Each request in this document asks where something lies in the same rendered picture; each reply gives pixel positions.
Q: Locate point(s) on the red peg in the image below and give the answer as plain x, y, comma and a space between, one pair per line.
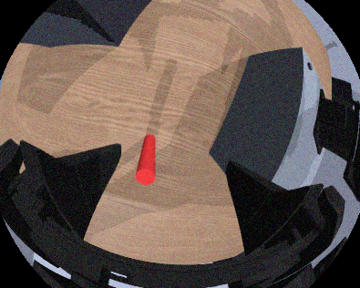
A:
145, 172

